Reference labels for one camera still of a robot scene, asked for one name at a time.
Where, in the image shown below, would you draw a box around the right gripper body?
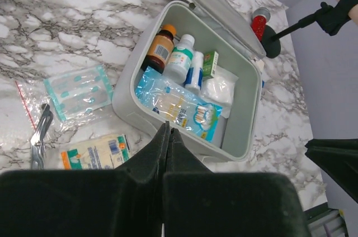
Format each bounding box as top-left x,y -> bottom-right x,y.
305,139 -> 358,201

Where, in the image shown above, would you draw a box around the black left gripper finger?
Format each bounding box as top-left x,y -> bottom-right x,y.
0,120 -> 171,237
162,127 -> 312,237

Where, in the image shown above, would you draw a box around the cotton swab bag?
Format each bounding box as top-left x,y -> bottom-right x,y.
135,67 -> 222,142

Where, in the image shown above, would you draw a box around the white blue bandage roll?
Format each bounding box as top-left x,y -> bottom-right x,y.
184,51 -> 204,95

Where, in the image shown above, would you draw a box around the white gauze pad pack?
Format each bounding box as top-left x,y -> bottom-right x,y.
200,66 -> 239,119

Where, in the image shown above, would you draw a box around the white green medicine bottle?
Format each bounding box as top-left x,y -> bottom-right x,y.
163,34 -> 195,84

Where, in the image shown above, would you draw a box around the grey medicine kit case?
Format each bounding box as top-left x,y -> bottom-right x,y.
112,0 -> 266,161

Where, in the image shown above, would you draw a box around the dotted plaster packet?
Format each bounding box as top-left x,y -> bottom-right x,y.
43,65 -> 113,121

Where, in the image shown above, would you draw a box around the amber medicine bottle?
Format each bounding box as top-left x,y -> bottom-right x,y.
141,24 -> 176,74

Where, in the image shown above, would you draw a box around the green medicine box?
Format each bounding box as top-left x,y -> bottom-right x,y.
202,51 -> 219,79

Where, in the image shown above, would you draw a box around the right black mic stand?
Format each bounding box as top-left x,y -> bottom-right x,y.
261,0 -> 357,59

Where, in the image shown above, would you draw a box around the red toy microphone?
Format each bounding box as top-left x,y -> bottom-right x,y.
251,7 -> 271,41

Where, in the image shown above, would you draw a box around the black handled scissors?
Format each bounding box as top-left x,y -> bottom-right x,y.
30,103 -> 53,170

